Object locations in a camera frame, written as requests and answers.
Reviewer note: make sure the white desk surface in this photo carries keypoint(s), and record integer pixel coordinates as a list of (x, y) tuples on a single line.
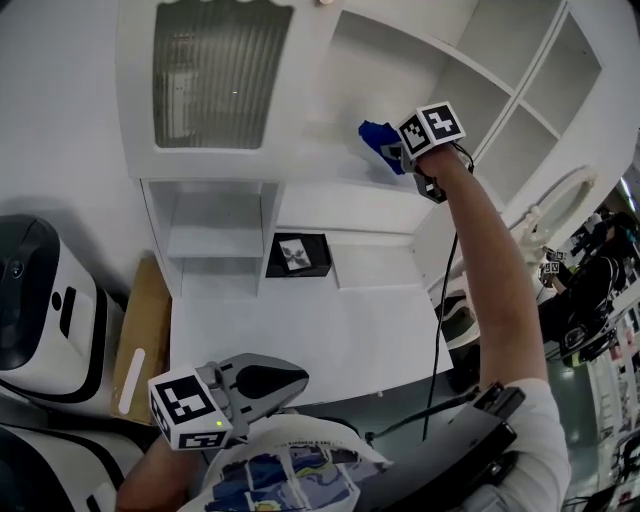
[(325, 340)]

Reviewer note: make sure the white shelving cabinet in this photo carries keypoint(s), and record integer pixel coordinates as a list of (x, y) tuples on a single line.
[(390, 65)]

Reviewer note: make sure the black box with picture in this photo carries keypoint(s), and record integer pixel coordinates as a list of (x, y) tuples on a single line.
[(317, 260)]

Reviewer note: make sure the person's right forearm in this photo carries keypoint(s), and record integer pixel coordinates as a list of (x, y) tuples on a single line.
[(495, 280)]

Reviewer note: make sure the brown cardboard box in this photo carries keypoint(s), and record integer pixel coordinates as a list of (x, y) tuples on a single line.
[(150, 320)]

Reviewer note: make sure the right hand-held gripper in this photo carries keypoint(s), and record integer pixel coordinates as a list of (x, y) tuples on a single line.
[(432, 130)]

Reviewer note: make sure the blue wiping cloth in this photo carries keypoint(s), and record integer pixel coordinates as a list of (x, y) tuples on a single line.
[(375, 135)]

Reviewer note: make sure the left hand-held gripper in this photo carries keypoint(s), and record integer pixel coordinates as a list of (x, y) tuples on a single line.
[(190, 407)]

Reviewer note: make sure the person's right hand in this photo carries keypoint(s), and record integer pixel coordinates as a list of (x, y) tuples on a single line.
[(442, 160)]

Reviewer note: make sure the round cabinet door knob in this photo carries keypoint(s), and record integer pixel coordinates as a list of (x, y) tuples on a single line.
[(325, 2)]

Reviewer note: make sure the person's left forearm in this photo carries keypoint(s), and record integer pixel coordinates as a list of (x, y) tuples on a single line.
[(155, 475)]

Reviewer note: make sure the white black service robot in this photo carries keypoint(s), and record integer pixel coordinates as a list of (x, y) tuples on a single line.
[(45, 325), (50, 470)]

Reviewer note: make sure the person's white printed shirt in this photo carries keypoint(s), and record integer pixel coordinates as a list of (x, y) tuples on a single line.
[(545, 430)]

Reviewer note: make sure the ribbed glass cabinet door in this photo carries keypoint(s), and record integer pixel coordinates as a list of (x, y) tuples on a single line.
[(300, 100)]

